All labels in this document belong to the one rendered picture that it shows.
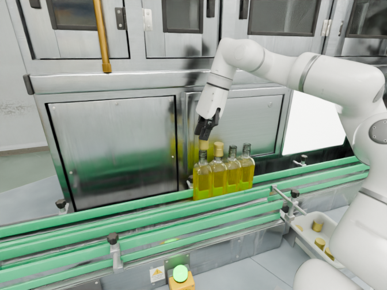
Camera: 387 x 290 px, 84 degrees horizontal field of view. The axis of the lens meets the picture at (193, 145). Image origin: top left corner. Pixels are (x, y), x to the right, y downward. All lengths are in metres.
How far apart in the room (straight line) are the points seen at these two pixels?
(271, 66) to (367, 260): 0.48
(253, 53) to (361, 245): 0.44
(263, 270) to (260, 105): 0.62
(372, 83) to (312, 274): 0.36
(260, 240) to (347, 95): 0.57
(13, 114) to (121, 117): 3.38
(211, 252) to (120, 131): 0.52
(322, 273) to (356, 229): 0.10
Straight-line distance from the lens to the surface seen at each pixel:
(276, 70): 0.67
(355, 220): 0.47
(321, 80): 0.52
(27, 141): 4.20
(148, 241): 0.70
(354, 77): 0.51
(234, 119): 0.90
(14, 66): 3.96
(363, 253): 0.46
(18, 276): 0.76
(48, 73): 0.78
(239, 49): 0.60
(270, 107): 0.98
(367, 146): 0.46
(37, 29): 0.81
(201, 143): 0.71
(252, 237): 0.85
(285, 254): 0.97
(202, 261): 0.81
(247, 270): 0.89
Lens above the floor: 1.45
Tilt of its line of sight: 24 degrees down
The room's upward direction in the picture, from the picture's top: straight up
